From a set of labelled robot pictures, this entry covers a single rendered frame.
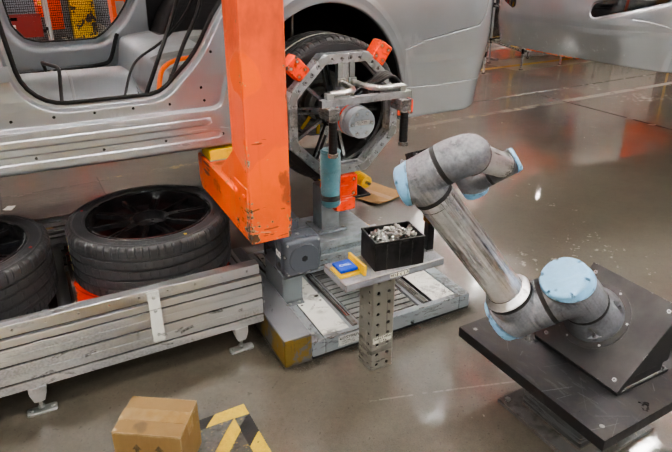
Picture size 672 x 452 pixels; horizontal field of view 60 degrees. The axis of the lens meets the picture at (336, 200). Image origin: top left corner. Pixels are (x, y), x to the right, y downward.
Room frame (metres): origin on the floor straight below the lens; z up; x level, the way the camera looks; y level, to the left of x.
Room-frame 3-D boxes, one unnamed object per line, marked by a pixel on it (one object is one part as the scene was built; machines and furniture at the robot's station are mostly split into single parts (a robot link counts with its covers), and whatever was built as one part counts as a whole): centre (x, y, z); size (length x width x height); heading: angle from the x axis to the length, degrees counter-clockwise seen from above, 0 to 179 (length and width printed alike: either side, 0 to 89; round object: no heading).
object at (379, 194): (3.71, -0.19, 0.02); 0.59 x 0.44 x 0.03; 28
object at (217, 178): (2.31, 0.43, 0.69); 0.52 x 0.17 x 0.35; 28
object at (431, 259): (1.92, -0.18, 0.44); 0.43 x 0.17 x 0.03; 118
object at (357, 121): (2.47, -0.06, 0.85); 0.21 x 0.14 x 0.14; 28
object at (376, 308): (1.90, -0.16, 0.21); 0.10 x 0.10 x 0.42; 28
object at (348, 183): (2.56, -0.01, 0.48); 0.16 x 0.12 x 0.17; 28
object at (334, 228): (2.68, 0.05, 0.32); 0.40 x 0.30 x 0.28; 118
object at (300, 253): (2.36, 0.23, 0.26); 0.42 x 0.18 x 0.35; 28
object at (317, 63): (2.53, -0.03, 0.85); 0.54 x 0.07 x 0.54; 118
